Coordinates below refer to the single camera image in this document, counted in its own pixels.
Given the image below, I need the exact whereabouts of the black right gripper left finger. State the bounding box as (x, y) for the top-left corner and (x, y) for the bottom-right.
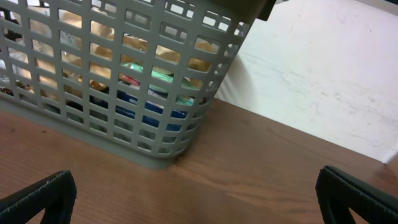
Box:
(1, 170), (77, 224)

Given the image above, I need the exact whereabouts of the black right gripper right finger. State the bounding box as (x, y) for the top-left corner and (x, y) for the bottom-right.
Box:
(315, 166), (397, 224)

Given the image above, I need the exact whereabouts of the teal snack packet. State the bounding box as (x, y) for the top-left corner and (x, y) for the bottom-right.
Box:
(122, 62), (196, 106)

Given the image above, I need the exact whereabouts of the blue tissue multipack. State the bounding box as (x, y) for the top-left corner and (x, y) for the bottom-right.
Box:
(90, 90), (190, 133)

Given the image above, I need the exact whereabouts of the grey plastic basket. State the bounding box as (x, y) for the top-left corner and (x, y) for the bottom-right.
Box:
(1, 0), (275, 169)

